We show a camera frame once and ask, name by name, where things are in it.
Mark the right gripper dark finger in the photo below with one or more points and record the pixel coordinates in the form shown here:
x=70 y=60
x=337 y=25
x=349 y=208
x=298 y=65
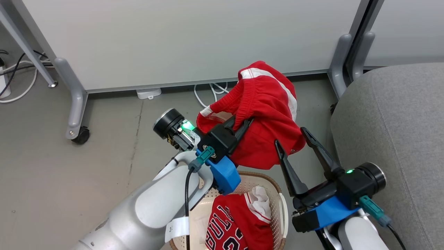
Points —
x=291 y=173
x=321 y=152

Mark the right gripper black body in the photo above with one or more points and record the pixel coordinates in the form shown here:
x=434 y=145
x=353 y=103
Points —
x=357 y=184

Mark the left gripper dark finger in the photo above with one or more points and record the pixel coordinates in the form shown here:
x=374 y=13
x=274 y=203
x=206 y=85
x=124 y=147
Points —
x=231 y=123
x=244 y=130

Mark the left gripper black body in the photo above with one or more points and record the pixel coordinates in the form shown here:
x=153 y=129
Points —
x=218 y=139

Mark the red shorts with white stripe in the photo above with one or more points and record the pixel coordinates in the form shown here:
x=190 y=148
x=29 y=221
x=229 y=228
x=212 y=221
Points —
x=267 y=114

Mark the red basketball jersey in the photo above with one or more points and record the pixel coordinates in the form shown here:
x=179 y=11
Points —
x=239 y=222

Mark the left white grey robot arm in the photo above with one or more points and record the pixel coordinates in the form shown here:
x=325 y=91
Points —
x=152 y=208

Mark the right white grey robot arm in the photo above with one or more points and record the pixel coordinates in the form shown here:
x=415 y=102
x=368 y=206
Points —
x=359 y=234

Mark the cream perforated laundry basket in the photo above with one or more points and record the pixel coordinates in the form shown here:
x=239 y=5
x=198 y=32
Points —
x=275 y=194

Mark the grey fabric sofa seat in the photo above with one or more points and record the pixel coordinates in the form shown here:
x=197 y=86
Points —
x=399 y=139

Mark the white power adapter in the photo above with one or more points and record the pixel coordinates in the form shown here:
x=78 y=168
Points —
x=149 y=93

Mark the wide white partition panel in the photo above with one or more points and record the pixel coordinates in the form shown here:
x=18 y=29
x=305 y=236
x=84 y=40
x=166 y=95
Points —
x=190 y=38

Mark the white paper tag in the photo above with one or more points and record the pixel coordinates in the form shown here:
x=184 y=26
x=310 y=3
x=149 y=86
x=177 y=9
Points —
x=177 y=227

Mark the grey partition foot with caster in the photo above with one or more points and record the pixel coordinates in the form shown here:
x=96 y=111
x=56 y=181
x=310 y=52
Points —
x=78 y=104

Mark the narrow white partition panel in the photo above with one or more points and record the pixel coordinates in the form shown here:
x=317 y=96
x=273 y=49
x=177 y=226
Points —
x=409 y=31

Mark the slanted grey metal leg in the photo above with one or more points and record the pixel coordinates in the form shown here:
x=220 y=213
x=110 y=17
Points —
x=26 y=45

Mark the white power strip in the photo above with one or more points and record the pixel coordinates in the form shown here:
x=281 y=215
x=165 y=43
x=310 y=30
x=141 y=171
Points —
x=4 y=83

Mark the left blue wrist camera mount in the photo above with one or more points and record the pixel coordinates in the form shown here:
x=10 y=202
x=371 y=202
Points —
x=223 y=173

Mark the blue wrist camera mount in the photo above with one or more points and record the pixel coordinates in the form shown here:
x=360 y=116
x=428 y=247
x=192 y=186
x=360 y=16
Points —
x=223 y=173
x=331 y=210

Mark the right blue wrist camera mount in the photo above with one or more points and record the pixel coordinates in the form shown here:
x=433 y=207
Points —
x=331 y=210

